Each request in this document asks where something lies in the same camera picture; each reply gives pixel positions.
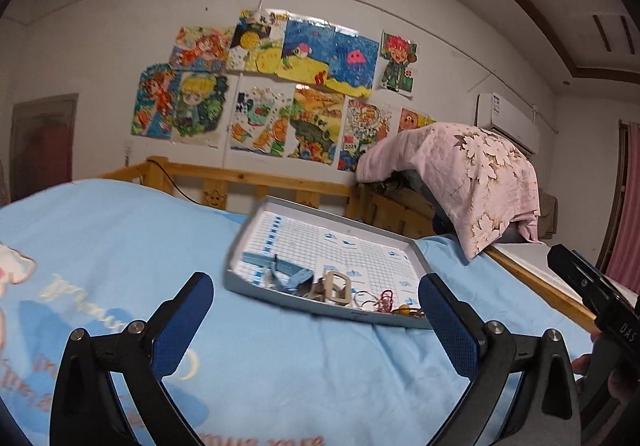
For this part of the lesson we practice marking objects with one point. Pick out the light blue printed blanket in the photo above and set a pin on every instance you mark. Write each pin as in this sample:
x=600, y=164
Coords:
x=125, y=236

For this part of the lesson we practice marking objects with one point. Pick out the beige wooden buckle ornament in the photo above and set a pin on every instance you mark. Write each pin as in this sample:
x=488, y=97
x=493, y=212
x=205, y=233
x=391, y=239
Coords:
x=326, y=286

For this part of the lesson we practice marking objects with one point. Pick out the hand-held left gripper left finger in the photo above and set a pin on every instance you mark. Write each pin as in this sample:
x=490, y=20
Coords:
x=185, y=321

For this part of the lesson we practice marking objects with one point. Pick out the pink floral cloth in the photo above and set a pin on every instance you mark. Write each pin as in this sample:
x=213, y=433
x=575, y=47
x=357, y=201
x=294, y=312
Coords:
x=450, y=176

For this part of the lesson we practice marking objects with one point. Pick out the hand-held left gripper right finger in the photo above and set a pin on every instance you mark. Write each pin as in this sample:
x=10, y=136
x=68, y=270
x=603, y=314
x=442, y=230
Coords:
x=450, y=321

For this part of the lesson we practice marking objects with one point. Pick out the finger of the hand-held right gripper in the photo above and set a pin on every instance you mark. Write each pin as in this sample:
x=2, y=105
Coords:
x=575, y=273

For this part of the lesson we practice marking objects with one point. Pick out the olive hanging cloth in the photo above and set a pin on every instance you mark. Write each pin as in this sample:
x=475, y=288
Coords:
x=549, y=216

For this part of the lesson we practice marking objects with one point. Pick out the white air conditioner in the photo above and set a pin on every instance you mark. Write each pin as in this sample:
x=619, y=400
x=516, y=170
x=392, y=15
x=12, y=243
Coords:
x=505, y=118

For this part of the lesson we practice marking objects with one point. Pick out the ceiling air vent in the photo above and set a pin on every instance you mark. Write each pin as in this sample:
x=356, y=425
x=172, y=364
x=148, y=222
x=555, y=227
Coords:
x=612, y=32

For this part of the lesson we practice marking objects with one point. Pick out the group of colourful wall drawings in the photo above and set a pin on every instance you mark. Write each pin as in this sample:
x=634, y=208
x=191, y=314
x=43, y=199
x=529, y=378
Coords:
x=310, y=56

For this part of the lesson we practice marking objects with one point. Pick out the grey-blue box tray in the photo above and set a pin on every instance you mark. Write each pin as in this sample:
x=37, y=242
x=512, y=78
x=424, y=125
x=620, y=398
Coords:
x=325, y=236

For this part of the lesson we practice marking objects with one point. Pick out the brown door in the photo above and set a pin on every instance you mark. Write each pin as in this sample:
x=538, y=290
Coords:
x=45, y=146

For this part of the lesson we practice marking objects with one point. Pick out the dark grey pillow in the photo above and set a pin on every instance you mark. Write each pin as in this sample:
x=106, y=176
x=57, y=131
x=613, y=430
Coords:
x=417, y=181

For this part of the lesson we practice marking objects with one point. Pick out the pink curtain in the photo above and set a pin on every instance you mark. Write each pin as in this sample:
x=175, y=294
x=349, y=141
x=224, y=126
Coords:
x=627, y=206

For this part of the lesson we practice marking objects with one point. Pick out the person's right hand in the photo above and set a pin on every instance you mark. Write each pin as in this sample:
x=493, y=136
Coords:
x=582, y=366

